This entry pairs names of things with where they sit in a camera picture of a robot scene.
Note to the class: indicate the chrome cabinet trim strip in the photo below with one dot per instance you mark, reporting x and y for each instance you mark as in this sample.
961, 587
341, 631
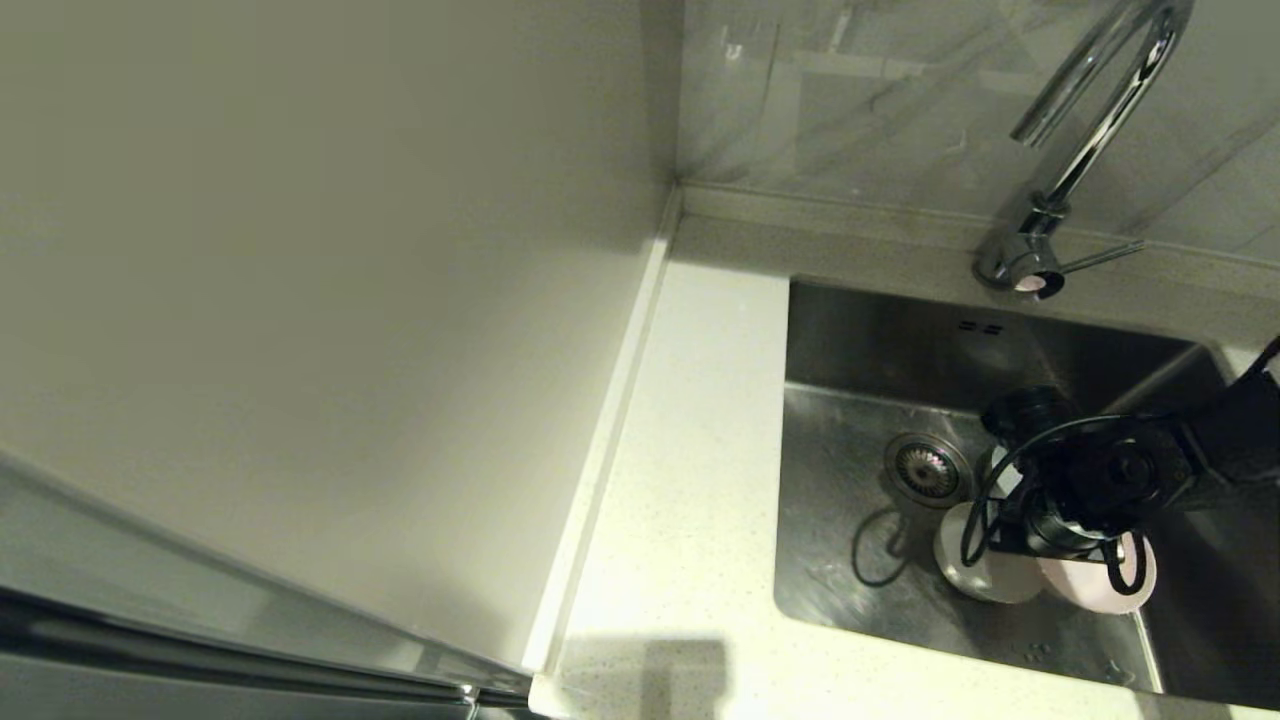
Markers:
250, 655

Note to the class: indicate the white shallow bowl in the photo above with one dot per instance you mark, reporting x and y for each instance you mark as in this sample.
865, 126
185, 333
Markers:
985, 580

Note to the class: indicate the white bowl with gray outside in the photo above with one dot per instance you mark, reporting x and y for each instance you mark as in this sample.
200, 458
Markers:
1003, 482

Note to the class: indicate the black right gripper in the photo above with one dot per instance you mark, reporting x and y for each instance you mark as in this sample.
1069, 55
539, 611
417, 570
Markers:
1080, 500

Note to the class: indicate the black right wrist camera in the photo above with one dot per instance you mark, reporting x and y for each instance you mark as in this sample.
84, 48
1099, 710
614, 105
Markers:
1030, 415

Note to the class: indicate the chrome gooseneck faucet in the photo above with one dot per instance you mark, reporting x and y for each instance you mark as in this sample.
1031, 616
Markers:
1030, 262

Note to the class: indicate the round metal drain strainer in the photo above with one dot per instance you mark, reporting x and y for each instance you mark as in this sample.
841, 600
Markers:
927, 470

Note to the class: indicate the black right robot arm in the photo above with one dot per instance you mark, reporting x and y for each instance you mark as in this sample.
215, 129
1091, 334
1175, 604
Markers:
1240, 430

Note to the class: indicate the tall glossy cabinet unit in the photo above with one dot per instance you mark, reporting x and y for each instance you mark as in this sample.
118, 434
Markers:
300, 300

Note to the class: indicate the stainless steel sink basin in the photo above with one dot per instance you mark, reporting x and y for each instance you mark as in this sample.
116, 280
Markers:
850, 450

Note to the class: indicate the pink bowl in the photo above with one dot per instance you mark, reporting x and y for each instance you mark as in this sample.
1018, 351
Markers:
1080, 592

